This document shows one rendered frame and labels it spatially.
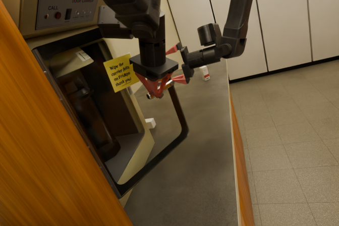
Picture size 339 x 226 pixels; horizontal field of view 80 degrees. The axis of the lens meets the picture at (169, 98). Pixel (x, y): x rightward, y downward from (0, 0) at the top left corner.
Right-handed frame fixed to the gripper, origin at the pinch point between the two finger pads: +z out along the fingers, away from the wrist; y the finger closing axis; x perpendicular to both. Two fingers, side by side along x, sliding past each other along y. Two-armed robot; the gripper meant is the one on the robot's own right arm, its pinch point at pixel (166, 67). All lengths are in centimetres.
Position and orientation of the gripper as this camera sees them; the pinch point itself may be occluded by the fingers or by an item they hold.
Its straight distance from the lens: 75.7
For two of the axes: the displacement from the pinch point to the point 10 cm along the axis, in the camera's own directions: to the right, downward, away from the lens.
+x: -2.2, 4.3, -8.7
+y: -3.2, -8.8, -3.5
